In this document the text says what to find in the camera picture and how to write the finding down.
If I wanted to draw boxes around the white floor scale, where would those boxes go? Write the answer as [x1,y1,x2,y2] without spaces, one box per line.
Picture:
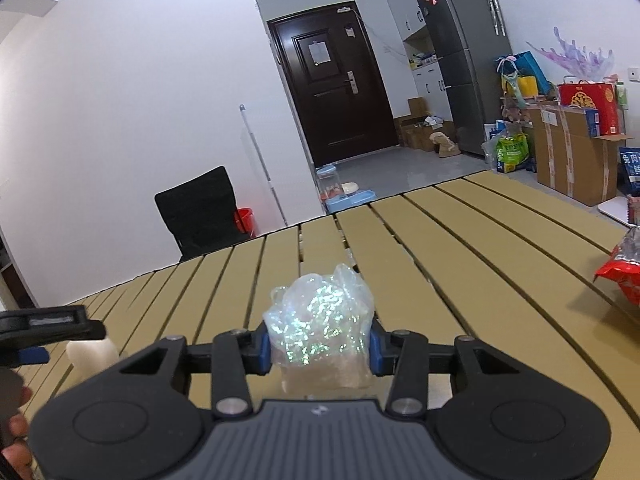
[597,196,640,226]

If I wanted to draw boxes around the blue pet bowl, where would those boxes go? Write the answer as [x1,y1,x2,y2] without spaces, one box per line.
[325,182,377,213]

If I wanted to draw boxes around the red gift box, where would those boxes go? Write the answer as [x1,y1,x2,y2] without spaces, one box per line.
[558,82,621,136]

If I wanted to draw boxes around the person's left hand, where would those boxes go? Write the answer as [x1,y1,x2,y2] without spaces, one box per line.
[0,370,33,480]

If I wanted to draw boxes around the white block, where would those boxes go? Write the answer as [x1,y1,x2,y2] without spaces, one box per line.
[66,337,120,376]

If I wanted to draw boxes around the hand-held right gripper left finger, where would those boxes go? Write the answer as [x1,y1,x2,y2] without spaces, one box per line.
[100,321,273,418]

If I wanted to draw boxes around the pet water dispenser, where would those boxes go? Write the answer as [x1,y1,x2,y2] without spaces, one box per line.
[316,165,343,211]

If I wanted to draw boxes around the white mop handle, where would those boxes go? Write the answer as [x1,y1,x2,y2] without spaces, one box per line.
[239,104,290,228]

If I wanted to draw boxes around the tan folding table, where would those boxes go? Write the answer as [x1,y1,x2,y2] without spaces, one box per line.
[17,170,640,413]

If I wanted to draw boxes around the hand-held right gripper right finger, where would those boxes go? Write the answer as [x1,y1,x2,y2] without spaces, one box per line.
[371,317,538,416]

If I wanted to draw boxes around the crumpled red snack packet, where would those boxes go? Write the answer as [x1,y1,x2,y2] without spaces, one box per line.
[594,227,640,321]

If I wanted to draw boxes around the purple coral wall decoration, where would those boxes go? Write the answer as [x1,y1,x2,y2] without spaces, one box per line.
[527,26,615,83]

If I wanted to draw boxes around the grey refrigerator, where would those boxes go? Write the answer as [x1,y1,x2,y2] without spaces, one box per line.
[411,0,513,156]

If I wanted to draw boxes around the paper sheet on door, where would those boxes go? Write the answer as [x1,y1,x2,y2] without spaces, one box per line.
[306,40,332,65]

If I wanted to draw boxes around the green bag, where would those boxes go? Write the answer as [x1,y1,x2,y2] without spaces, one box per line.
[495,132,531,173]

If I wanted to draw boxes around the iridescent plastic wrap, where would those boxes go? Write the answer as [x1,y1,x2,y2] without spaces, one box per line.
[262,262,376,393]

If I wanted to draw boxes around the dark brown door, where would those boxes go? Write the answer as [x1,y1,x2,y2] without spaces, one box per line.
[266,1,401,168]

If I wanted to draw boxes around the red bucket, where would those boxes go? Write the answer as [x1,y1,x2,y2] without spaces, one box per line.
[234,207,256,238]

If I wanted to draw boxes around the open cardboard box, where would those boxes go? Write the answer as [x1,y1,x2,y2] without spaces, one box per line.
[399,97,443,151]

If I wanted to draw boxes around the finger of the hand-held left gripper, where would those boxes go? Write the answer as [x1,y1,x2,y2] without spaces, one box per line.
[75,306,107,345]
[0,347,49,366]

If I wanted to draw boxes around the black folding chair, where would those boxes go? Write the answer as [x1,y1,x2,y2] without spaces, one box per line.
[154,166,251,263]

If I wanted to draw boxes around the tan plush boots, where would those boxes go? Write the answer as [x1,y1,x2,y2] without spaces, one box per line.
[430,131,461,158]

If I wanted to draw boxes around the blue printed bag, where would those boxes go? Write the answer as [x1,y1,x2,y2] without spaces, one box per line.
[619,146,640,191]

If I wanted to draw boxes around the large taped cardboard box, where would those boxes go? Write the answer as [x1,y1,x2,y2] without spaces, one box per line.
[527,105,636,206]

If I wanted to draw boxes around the white cabinet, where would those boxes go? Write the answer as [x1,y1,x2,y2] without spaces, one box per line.
[379,0,456,126]

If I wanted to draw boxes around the blue gift bag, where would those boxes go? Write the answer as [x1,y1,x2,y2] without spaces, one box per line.
[497,51,551,98]

